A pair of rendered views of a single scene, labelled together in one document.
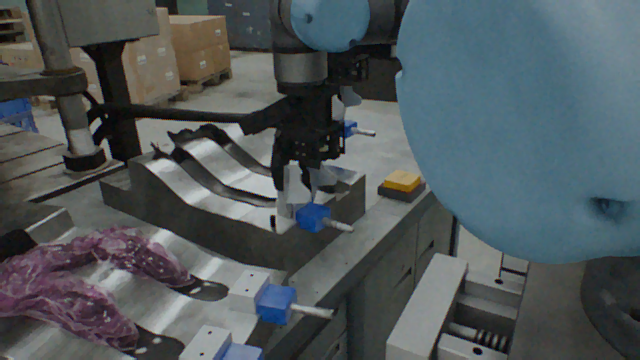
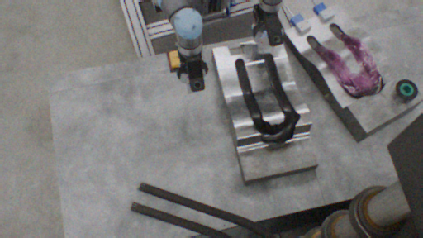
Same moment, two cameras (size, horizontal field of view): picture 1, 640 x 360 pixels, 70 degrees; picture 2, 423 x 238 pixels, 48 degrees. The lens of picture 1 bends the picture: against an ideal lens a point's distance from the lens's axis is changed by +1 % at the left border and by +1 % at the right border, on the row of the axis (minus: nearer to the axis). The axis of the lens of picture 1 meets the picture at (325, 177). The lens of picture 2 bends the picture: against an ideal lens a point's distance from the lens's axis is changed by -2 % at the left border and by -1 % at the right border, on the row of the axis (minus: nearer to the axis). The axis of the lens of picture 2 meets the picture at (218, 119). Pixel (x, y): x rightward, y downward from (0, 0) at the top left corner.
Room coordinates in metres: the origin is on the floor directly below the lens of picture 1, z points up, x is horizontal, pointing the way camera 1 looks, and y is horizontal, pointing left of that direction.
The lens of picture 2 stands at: (1.47, 0.50, 2.44)
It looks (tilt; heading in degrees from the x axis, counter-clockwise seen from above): 68 degrees down; 218
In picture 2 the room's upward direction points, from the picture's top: 4 degrees clockwise
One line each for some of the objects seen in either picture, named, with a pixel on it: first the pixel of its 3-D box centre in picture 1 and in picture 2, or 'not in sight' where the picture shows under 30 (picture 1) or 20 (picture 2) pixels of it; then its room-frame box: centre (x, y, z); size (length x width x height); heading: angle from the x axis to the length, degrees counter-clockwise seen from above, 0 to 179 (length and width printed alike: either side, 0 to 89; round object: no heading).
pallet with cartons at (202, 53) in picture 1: (168, 51); not in sight; (5.59, 1.83, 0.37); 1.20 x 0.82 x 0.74; 72
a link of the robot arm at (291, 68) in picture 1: (301, 65); (269, 0); (0.64, 0.03, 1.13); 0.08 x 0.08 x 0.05
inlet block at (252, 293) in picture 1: (284, 305); (296, 19); (0.46, 0.06, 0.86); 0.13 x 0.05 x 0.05; 72
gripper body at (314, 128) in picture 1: (307, 122); (267, 12); (0.63, 0.02, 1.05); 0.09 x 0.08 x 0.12; 55
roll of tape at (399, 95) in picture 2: not in sight; (405, 91); (0.48, 0.54, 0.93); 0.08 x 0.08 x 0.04
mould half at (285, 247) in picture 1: (227, 179); (263, 105); (0.83, 0.20, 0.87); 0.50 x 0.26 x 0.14; 55
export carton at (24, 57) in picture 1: (39, 63); not in sight; (5.19, 3.15, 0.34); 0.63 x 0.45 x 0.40; 64
